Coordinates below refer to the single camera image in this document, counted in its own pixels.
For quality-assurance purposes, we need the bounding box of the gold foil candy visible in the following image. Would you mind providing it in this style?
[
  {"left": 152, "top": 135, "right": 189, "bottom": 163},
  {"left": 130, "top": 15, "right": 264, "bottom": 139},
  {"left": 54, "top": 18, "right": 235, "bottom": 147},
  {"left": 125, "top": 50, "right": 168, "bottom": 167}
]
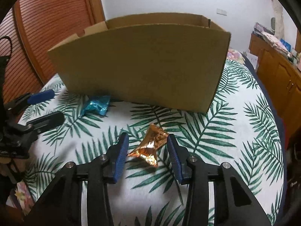
[{"left": 128, "top": 124, "right": 169, "bottom": 167}]

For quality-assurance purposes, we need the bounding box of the teal foil candy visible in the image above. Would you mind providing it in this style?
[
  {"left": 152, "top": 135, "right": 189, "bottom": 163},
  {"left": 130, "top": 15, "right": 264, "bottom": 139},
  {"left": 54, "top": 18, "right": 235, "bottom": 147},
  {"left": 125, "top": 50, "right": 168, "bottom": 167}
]
[{"left": 81, "top": 95, "right": 111, "bottom": 116}]

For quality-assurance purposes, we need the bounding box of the palm leaf tablecloth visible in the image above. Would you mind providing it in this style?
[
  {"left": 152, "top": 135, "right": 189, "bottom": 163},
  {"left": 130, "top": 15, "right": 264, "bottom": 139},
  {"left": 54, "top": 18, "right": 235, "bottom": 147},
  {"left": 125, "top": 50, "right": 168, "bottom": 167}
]
[{"left": 15, "top": 60, "right": 284, "bottom": 225}]

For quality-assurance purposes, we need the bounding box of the wooden louvered wardrobe door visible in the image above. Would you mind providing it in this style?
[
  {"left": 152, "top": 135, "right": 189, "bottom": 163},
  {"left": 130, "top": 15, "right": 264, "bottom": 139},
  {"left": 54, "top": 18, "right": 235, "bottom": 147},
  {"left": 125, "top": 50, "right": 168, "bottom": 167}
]
[{"left": 1, "top": 0, "right": 105, "bottom": 103}]

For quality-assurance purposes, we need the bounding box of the wooden desk cabinet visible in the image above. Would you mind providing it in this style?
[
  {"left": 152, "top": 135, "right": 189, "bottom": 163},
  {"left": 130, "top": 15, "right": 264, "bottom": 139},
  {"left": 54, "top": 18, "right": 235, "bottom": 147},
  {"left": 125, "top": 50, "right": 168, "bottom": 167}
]
[{"left": 249, "top": 32, "right": 301, "bottom": 136}]

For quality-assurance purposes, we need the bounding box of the brown cardboard box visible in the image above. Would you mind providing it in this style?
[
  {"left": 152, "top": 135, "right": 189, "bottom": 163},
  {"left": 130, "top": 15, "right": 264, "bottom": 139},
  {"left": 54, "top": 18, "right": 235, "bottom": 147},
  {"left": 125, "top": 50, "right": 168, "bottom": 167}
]
[{"left": 48, "top": 13, "right": 231, "bottom": 113}]

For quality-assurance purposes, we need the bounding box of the floral bed sheet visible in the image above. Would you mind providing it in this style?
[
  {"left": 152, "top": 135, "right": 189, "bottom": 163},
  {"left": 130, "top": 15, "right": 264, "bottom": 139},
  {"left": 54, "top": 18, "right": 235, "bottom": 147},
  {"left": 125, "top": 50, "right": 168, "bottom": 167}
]
[{"left": 227, "top": 48, "right": 245, "bottom": 65}]

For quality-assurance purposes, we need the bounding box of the folded floral cloth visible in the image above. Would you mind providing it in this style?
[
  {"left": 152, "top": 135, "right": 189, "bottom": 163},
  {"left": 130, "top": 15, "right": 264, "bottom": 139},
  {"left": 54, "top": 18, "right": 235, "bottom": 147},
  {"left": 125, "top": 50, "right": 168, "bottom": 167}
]
[{"left": 261, "top": 32, "right": 289, "bottom": 55}]

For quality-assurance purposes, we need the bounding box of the white curtain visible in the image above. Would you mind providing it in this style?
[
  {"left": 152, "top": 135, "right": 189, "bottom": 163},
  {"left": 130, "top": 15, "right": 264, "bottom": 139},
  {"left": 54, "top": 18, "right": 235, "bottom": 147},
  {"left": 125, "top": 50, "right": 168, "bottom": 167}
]
[{"left": 272, "top": 0, "right": 285, "bottom": 39}]

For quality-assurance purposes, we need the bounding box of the small white desk fan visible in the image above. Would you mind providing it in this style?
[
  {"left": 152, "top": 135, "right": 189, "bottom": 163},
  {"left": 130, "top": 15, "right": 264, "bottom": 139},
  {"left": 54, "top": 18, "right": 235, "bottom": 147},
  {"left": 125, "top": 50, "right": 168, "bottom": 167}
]
[{"left": 270, "top": 17, "right": 275, "bottom": 31}]

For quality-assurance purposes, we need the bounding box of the white wall switch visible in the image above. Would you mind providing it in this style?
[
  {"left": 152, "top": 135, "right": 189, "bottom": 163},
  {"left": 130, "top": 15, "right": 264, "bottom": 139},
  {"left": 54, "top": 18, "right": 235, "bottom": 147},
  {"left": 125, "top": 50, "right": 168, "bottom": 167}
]
[{"left": 216, "top": 8, "right": 227, "bottom": 16}]

